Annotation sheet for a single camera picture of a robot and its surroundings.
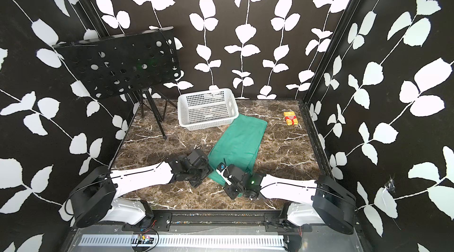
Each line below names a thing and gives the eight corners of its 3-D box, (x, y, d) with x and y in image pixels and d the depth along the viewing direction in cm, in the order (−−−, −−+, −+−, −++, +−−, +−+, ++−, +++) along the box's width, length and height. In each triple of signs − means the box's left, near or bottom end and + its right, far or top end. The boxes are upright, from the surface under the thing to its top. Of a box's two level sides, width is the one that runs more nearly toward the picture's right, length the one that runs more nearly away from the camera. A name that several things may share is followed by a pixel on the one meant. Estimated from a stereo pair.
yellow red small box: (286, 125, 111) (287, 123, 109) (283, 113, 117) (284, 111, 115) (298, 125, 111) (299, 123, 109) (294, 113, 117) (295, 111, 115)
